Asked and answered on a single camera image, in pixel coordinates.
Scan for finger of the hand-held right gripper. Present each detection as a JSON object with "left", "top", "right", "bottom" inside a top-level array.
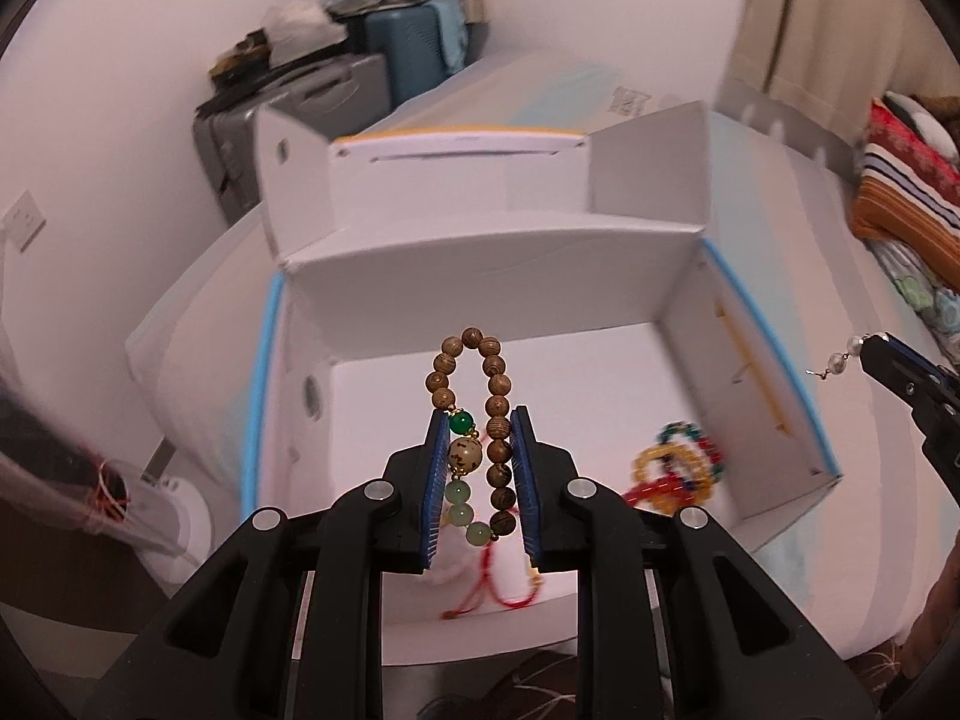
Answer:
[
  {"left": 861, "top": 341, "right": 960, "bottom": 466},
  {"left": 879, "top": 331, "right": 960, "bottom": 386}
]

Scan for beige curtain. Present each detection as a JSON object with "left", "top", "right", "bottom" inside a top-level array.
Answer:
[{"left": 720, "top": 0, "right": 901, "bottom": 147}]

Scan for floral blanket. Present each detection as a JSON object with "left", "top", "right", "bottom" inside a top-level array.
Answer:
[{"left": 874, "top": 240, "right": 960, "bottom": 377}]

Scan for striped folded cloths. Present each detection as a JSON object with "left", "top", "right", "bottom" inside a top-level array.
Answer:
[{"left": 851, "top": 94, "right": 960, "bottom": 275}]

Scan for yellow bead bracelet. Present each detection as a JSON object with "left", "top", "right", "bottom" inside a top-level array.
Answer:
[{"left": 631, "top": 446, "right": 713, "bottom": 512}]

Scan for white cardboard box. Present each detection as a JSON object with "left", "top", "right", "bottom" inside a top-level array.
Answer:
[{"left": 240, "top": 101, "right": 839, "bottom": 668}]

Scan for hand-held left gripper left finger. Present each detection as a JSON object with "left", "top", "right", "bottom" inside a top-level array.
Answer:
[{"left": 79, "top": 409, "right": 455, "bottom": 720}]

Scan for light blue cloth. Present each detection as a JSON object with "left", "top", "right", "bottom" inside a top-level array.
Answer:
[{"left": 435, "top": 0, "right": 471, "bottom": 77}]

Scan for grey suitcase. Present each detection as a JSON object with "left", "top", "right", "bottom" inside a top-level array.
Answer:
[{"left": 193, "top": 52, "right": 392, "bottom": 224}]

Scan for blue suitcase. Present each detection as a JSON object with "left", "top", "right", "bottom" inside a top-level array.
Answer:
[{"left": 365, "top": 0, "right": 470, "bottom": 121}]

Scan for person's right hand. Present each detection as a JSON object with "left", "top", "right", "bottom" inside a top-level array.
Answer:
[{"left": 900, "top": 562, "right": 959, "bottom": 691}]

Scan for red braided bracelet gold tube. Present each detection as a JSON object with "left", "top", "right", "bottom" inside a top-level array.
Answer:
[{"left": 442, "top": 540, "right": 548, "bottom": 620}]

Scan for white wall socket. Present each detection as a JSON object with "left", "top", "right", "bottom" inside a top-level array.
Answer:
[{"left": 0, "top": 191, "right": 47, "bottom": 250}]

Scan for white plastic bag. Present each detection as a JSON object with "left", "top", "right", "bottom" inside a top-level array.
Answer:
[{"left": 264, "top": 1, "right": 351, "bottom": 67}]

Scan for white pearl bracelet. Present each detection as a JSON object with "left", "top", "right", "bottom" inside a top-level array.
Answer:
[{"left": 806, "top": 337, "right": 871, "bottom": 382}]

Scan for clear bag with red threads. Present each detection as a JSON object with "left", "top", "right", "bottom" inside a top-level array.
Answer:
[{"left": 0, "top": 375, "right": 181, "bottom": 557}]

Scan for red and gold bracelet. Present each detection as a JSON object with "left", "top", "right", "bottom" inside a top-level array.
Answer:
[{"left": 621, "top": 474, "right": 680, "bottom": 515}]

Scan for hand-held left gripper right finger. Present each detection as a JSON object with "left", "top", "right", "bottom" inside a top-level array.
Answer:
[{"left": 510, "top": 405, "right": 875, "bottom": 720}]

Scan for multicolour bead bracelet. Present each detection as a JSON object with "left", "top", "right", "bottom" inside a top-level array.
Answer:
[{"left": 658, "top": 420, "right": 727, "bottom": 482}]

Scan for wooden bead bracelet green beads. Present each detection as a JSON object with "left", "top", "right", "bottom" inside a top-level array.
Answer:
[{"left": 426, "top": 326, "right": 518, "bottom": 547}]

